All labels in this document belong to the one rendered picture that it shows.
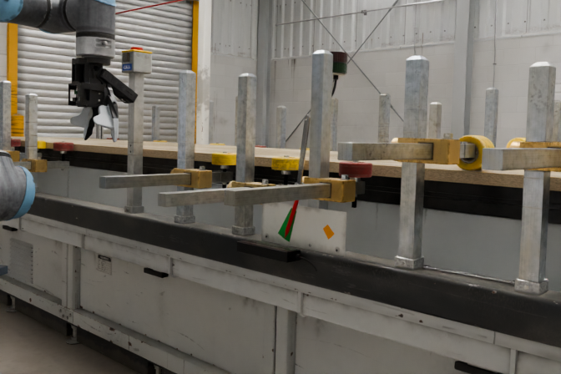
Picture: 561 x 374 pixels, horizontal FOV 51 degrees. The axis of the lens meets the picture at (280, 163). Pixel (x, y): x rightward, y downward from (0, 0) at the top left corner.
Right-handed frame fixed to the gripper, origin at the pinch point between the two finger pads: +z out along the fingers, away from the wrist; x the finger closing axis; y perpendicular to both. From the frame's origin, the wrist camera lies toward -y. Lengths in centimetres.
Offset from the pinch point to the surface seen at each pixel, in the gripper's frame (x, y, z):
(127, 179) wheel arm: -2.2, -8.3, 9.6
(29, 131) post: -107, -24, -1
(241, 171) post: 16.6, -31.0, 6.9
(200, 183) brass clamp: 0.1, -30.1, 11.3
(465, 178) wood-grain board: 69, -52, 5
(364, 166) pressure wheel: 48, -42, 4
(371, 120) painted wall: -481, -750, -28
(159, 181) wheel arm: -2.8, -18.2, 10.6
